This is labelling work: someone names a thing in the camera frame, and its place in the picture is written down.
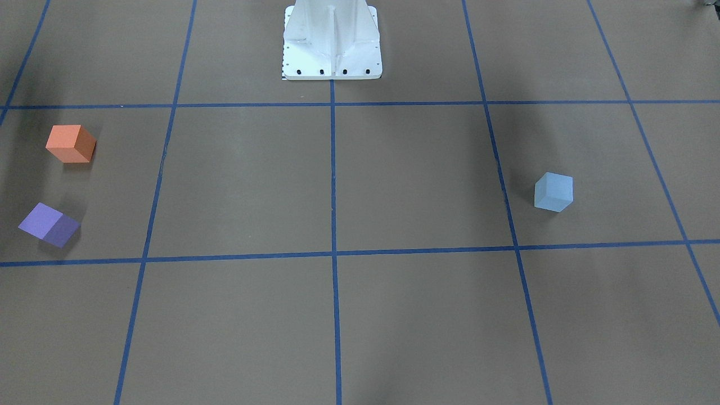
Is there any orange foam block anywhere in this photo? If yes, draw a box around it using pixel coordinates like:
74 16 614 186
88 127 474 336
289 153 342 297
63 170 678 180
46 125 97 164

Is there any light blue foam block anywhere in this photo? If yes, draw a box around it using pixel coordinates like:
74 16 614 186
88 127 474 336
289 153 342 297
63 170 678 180
533 172 574 213

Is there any purple foam block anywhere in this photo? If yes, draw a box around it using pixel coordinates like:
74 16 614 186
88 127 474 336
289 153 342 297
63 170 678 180
18 202 80 249

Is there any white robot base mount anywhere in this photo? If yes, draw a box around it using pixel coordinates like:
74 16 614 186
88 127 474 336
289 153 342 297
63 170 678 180
281 1 383 80

